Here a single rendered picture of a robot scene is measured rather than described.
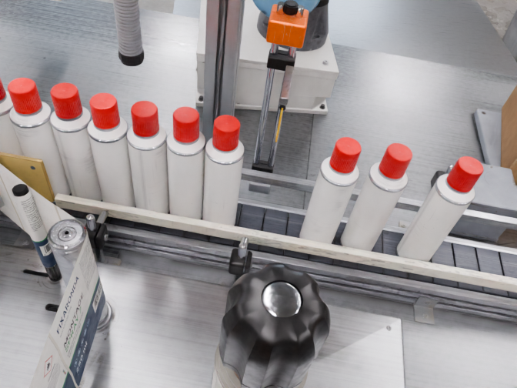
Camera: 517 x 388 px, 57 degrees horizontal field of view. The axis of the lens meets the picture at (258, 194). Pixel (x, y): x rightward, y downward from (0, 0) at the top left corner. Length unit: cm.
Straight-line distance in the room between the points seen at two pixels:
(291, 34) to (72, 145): 32
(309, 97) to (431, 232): 43
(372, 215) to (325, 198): 7
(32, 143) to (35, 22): 63
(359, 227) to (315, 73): 39
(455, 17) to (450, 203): 97
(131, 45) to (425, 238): 48
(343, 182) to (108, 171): 32
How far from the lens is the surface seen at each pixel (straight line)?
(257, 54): 97
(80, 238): 51
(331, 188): 62
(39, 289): 72
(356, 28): 137
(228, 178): 63
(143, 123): 61
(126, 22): 66
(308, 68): 97
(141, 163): 65
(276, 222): 76
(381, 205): 65
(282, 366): 36
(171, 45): 119
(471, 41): 148
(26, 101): 67
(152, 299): 68
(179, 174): 65
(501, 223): 79
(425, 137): 108
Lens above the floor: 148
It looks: 49 degrees down
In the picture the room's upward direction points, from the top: 10 degrees clockwise
